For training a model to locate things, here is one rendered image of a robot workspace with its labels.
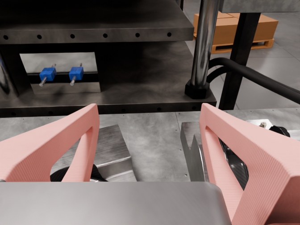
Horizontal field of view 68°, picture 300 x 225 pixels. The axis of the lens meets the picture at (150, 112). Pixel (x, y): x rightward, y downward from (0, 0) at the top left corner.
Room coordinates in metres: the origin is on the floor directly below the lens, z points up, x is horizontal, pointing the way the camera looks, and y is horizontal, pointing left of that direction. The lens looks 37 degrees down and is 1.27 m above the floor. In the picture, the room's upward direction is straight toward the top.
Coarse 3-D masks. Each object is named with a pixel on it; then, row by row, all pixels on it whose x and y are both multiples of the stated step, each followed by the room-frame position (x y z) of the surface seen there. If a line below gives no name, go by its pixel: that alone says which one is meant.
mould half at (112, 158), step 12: (108, 132) 0.40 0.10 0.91; (120, 132) 0.40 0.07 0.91; (108, 144) 0.36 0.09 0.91; (120, 144) 0.36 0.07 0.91; (72, 156) 0.32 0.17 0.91; (96, 156) 0.32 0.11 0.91; (108, 156) 0.32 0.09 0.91; (120, 156) 0.32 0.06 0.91; (60, 168) 0.29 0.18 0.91; (108, 168) 0.30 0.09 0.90; (120, 168) 0.31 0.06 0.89; (132, 168) 0.32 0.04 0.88; (108, 180) 0.29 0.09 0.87; (120, 180) 0.29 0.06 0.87; (132, 180) 0.29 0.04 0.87
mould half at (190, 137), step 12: (252, 120) 0.51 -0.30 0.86; (264, 120) 0.51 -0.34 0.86; (192, 132) 0.46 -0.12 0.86; (288, 132) 0.38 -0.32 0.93; (192, 144) 0.37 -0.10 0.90; (192, 156) 0.36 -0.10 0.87; (192, 168) 0.34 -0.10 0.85; (204, 168) 0.28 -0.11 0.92; (192, 180) 0.33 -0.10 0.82; (204, 180) 0.26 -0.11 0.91
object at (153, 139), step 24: (0, 120) 0.58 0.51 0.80; (24, 120) 0.58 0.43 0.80; (48, 120) 0.58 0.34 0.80; (120, 120) 0.58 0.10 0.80; (144, 120) 0.58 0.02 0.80; (168, 120) 0.58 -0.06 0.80; (192, 120) 0.58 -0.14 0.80; (288, 120) 0.58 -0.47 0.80; (144, 144) 0.47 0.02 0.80; (168, 144) 0.47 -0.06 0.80; (144, 168) 0.38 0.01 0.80; (168, 168) 0.38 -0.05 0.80
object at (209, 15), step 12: (180, 0) 1.45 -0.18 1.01; (204, 0) 0.76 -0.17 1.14; (216, 0) 0.75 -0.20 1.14; (204, 12) 0.75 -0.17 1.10; (216, 12) 0.75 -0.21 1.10; (204, 24) 0.75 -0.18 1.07; (204, 36) 0.75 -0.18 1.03; (204, 48) 0.75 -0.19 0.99; (204, 60) 0.75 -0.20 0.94; (192, 72) 0.77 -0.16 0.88; (204, 72) 0.75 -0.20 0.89; (192, 84) 0.76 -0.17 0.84; (204, 84) 0.76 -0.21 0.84; (192, 96) 0.73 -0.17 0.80; (204, 96) 0.73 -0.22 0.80
